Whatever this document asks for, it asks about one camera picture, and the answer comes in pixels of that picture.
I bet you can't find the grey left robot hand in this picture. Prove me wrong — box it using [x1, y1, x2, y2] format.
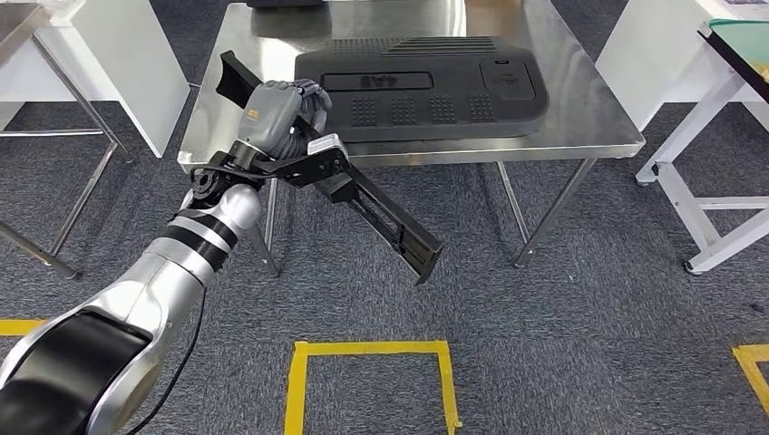
[237, 79, 334, 160]

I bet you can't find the black plastic license plate bracket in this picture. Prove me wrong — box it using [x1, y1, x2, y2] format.
[215, 50, 446, 287]

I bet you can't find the stainless steel workbench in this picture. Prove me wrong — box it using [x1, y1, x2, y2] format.
[177, 0, 647, 280]

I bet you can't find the white panel desk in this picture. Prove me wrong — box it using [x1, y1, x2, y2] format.
[594, 0, 769, 133]
[0, 0, 192, 160]

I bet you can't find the large black moulded tray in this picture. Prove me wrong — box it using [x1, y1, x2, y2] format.
[293, 35, 550, 144]

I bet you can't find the yellow floor tape square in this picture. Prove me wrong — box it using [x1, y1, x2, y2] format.
[283, 340, 463, 435]
[731, 343, 769, 419]

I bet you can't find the yellow floor tape strip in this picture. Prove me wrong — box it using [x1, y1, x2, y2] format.
[0, 318, 49, 337]

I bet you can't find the green topped white table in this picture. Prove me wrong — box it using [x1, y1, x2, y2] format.
[635, 17, 769, 277]

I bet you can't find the printed paper sheet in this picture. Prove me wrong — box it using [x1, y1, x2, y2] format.
[724, 0, 769, 22]

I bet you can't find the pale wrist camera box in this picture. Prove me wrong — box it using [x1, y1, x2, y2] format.
[306, 133, 345, 159]

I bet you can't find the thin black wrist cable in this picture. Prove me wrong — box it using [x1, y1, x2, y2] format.
[189, 161, 271, 181]

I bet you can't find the black cable under arm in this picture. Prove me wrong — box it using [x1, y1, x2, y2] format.
[122, 287, 209, 435]

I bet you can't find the steel frame table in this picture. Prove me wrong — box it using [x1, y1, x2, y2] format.
[0, 3, 136, 282]

